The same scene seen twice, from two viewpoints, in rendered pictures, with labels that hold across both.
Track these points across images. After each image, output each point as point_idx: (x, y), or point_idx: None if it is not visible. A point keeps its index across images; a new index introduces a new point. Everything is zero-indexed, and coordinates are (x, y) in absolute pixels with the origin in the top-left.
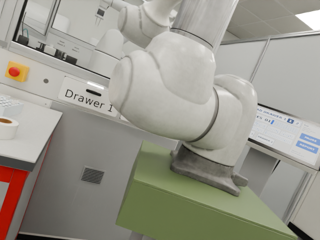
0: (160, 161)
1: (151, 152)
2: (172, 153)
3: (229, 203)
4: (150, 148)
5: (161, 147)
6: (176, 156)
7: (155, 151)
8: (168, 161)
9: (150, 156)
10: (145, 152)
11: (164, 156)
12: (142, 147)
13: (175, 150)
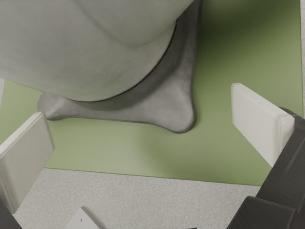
0: (234, 4)
1: (264, 53)
2: (192, 98)
3: None
4: (269, 94)
5: (225, 165)
6: (190, 17)
7: (249, 77)
8: (210, 27)
9: (266, 4)
10: (284, 24)
11: (220, 61)
12: (299, 68)
13: (180, 117)
